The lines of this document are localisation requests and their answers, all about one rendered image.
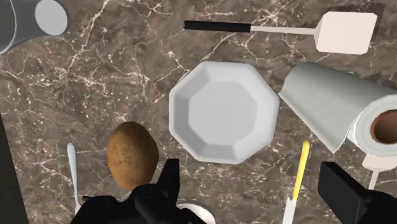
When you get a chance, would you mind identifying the white spoon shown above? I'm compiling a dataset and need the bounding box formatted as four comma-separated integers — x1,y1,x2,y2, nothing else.
67,142,82,216

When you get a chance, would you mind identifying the white rounded object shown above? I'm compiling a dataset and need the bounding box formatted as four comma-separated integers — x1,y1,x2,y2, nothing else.
176,202,216,224

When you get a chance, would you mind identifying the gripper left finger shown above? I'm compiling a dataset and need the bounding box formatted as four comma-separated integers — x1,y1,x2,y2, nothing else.
70,158,206,224

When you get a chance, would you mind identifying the white paper towel roll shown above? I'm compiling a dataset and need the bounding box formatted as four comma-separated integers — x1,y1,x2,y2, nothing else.
278,61,397,157

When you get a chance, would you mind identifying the black-handled white spatula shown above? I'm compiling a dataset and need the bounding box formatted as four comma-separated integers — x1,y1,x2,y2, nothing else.
183,11,379,55

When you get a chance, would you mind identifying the cream white utensil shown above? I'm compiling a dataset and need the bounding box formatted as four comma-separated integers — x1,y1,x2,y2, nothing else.
361,154,397,191

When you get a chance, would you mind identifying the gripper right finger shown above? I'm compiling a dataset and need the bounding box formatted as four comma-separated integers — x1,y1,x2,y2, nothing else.
317,161,397,224

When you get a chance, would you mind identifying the yellow-handled knife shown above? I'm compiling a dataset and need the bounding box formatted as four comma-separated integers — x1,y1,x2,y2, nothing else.
281,139,311,224

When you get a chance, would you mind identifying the brown potato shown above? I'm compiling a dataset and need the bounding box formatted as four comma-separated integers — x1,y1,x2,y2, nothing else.
107,121,160,192

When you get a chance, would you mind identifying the white octagonal bowl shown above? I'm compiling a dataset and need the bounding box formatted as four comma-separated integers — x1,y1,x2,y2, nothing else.
168,60,281,165

